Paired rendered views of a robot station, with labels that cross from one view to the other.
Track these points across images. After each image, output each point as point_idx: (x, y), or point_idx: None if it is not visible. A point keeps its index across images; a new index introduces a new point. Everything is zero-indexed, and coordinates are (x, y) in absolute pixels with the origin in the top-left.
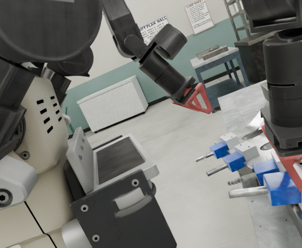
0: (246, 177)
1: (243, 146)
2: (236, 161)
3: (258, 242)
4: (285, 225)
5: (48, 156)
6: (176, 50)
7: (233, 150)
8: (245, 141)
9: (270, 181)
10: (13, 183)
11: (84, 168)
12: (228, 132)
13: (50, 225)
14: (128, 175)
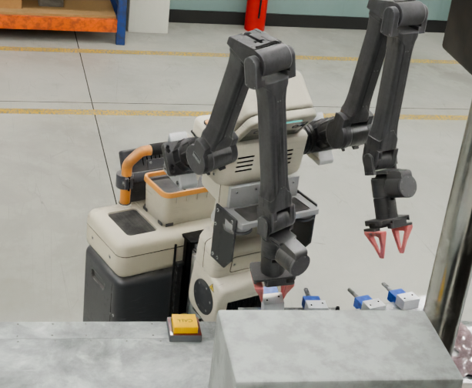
0: (306, 295)
1: (373, 302)
2: (358, 302)
3: None
4: None
5: (221, 181)
6: (392, 195)
7: (389, 305)
8: (384, 304)
9: (268, 287)
10: (180, 183)
11: (233, 198)
12: None
13: (221, 202)
14: (232, 217)
